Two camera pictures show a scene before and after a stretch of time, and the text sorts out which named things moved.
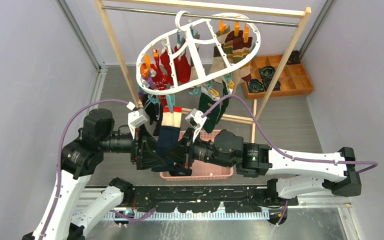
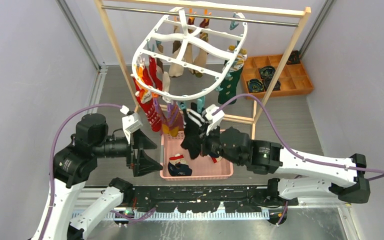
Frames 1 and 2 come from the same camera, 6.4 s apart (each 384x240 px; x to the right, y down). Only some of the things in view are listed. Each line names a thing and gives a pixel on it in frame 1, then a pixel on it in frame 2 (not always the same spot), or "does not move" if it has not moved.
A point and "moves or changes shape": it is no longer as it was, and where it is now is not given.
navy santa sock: (168, 137) moves or changes shape
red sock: (164, 79) to (145, 98)
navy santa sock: (179, 172) does not move
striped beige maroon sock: (236, 49) to (192, 53)
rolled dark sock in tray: (267, 71) does not move
